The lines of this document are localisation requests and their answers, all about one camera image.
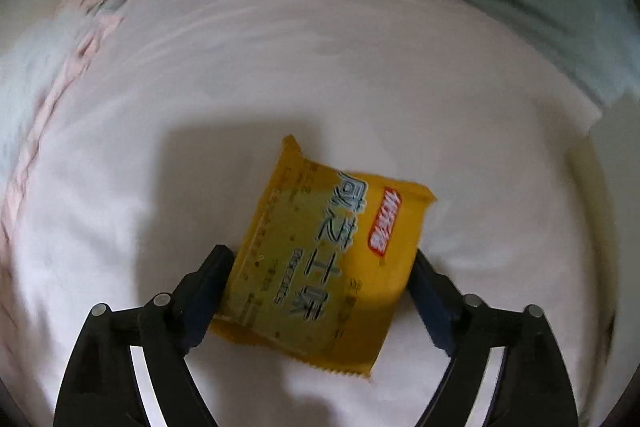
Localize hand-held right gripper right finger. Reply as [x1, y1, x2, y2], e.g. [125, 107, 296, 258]
[407, 249, 593, 427]

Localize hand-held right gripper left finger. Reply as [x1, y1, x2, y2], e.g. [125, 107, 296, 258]
[52, 244, 236, 427]

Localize yellow snack packet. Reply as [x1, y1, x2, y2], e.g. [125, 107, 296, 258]
[209, 134, 437, 377]

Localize pink bed sheet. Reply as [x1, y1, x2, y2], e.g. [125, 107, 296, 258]
[0, 0, 601, 427]

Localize large floral pillow pink ruffles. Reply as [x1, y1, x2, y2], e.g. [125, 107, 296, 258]
[0, 0, 226, 188]

